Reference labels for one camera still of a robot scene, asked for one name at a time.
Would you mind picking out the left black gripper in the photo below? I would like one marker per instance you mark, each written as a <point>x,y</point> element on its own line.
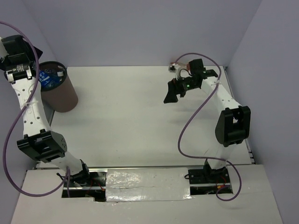
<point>32,52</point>

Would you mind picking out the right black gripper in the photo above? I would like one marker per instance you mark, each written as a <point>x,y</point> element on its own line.
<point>174,86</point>

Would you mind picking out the red label bottle red cap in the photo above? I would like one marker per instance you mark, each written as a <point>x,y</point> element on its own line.
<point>175,67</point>

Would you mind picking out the blue label bottle white cap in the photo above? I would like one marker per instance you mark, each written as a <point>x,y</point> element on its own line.
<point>60,74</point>

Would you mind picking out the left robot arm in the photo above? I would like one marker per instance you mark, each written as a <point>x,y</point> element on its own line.
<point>39,142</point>

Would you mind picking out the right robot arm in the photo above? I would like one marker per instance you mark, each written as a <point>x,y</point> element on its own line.
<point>233,124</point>

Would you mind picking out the brown round waste bin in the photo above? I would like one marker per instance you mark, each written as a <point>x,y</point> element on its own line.
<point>62,97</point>

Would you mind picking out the silver foil tape sheet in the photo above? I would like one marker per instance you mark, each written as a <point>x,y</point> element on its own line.
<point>147,184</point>

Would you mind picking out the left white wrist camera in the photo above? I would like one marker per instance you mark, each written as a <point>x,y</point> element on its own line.
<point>3,51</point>

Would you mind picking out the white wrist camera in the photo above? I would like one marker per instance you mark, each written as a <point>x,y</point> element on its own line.
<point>177,74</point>
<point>3,51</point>

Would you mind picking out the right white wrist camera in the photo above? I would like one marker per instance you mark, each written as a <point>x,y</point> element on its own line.
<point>177,74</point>

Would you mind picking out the metal base rail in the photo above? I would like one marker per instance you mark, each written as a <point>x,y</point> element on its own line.
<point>96,187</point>

